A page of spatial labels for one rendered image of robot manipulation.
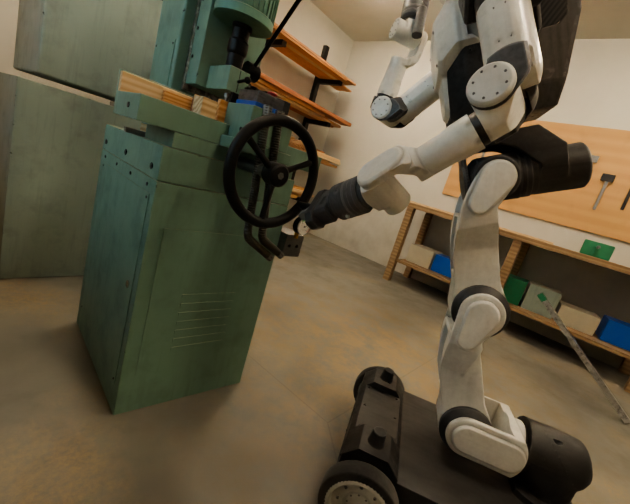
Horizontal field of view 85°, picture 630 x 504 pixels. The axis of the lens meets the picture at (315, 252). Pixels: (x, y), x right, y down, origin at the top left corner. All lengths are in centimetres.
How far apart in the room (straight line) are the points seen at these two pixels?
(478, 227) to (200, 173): 74
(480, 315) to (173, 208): 85
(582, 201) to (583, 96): 97
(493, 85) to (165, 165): 74
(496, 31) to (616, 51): 361
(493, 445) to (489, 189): 67
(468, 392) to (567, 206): 306
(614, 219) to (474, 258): 303
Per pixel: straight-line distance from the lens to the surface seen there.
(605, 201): 399
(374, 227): 453
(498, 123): 71
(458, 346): 101
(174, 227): 101
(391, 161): 71
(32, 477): 115
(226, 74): 117
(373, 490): 100
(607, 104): 420
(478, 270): 100
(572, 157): 104
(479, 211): 95
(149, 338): 114
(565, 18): 105
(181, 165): 98
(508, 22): 79
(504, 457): 116
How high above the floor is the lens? 84
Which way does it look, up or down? 12 degrees down
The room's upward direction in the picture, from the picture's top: 17 degrees clockwise
